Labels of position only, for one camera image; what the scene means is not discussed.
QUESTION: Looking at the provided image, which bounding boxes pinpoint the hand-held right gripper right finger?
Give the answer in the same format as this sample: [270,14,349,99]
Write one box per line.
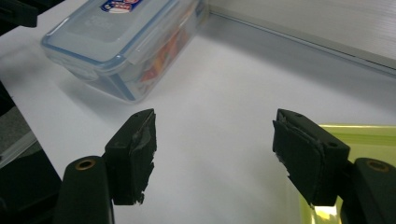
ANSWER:
[272,107,351,208]

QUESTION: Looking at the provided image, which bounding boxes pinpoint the metal floor rail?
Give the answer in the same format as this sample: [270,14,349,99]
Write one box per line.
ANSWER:
[0,130,39,170]

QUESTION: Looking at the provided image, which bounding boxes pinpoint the green plastic container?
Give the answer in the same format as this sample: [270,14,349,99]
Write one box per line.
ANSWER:
[298,123,396,224]

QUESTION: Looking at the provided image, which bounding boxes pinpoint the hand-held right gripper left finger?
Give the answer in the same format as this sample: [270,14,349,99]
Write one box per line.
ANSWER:
[104,107,158,206]

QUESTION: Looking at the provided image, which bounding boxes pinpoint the clear lidded food container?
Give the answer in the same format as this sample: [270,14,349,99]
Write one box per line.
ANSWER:
[40,0,210,104]

